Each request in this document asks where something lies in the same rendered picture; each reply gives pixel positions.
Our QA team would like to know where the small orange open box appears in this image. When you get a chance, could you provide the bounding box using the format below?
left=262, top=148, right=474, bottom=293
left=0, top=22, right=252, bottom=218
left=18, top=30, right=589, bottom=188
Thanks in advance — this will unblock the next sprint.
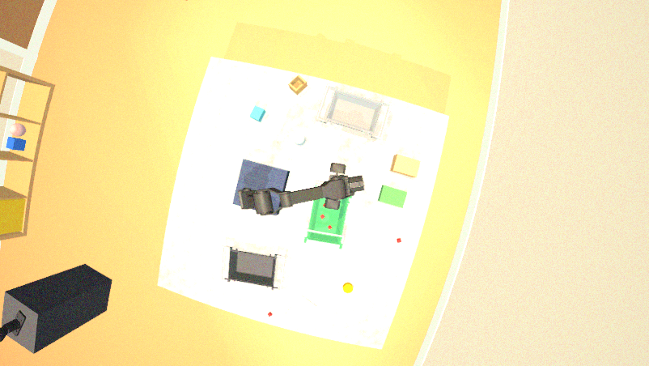
left=288, top=74, right=307, bottom=95

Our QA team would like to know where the tan cardboard box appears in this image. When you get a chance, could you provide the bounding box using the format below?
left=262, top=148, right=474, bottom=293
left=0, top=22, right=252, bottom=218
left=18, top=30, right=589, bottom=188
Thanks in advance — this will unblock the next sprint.
left=389, top=154, right=421, bottom=177

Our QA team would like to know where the light green block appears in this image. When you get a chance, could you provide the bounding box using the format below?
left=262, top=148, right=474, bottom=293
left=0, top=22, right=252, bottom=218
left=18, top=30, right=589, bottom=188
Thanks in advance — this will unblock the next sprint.
left=378, top=185, right=407, bottom=208

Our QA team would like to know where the green plastic tray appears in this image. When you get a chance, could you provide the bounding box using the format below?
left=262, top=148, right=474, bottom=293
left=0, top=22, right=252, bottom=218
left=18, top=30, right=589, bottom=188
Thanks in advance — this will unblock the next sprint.
left=303, top=196, right=352, bottom=249

